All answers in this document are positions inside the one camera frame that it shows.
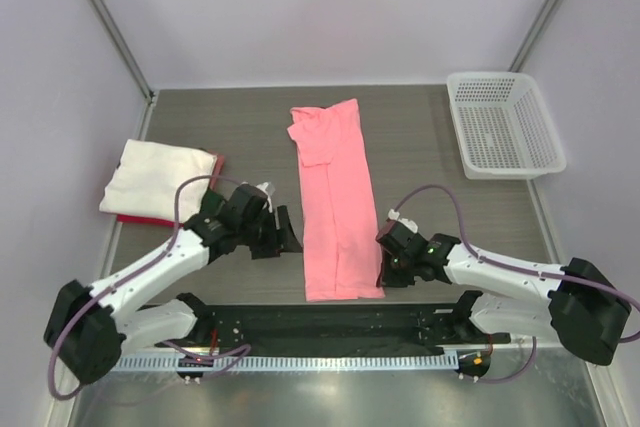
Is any folded white t shirt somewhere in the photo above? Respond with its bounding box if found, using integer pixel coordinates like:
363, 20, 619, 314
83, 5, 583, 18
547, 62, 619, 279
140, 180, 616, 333
98, 139, 217, 223

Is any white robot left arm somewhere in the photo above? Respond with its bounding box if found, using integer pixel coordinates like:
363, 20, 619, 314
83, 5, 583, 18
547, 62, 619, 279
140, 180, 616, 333
44, 183, 302, 386

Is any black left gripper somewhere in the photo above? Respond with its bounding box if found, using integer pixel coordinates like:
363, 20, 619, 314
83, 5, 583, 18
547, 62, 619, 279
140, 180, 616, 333
238, 204, 302, 259

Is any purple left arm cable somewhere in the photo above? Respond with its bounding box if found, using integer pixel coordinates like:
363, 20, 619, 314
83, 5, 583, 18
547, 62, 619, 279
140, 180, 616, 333
47, 174, 254, 406

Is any slotted cable duct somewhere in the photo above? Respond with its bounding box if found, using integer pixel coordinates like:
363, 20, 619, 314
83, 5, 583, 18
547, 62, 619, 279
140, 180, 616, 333
112, 351, 459, 373

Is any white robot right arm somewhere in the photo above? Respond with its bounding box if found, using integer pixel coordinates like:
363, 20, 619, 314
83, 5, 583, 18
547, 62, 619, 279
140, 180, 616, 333
376, 219, 631, 366

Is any folded red t shirt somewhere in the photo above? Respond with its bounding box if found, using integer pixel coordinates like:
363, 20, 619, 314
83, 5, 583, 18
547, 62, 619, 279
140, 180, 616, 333
115, 149, 226, 231

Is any pink t shirt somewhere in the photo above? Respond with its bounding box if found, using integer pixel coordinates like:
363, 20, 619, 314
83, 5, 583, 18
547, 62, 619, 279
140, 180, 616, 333
287, 99, 384, 302

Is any aluminium frame post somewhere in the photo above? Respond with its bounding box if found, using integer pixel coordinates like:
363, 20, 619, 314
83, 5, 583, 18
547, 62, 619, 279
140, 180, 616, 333
88, 0, 155, 103
508, 0, 563, 72

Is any right aluminium frame post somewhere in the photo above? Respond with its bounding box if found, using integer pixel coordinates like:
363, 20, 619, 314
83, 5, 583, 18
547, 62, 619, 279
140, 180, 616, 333
508, 0, 563, 72

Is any white plastic basket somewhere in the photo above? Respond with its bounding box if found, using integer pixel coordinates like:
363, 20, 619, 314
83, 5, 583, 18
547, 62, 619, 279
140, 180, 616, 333
446, 72, 567, 180

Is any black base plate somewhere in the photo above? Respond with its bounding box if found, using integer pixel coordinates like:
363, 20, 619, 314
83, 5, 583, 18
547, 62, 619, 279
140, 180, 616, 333
169, 303, 511, 358

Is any left aluminium frame post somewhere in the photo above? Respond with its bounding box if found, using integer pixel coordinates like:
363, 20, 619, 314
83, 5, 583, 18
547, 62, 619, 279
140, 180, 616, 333
88, 0, 155, 103

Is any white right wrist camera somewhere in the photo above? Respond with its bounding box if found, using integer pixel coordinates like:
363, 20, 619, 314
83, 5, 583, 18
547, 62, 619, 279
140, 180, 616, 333
387, 209, 418, 233

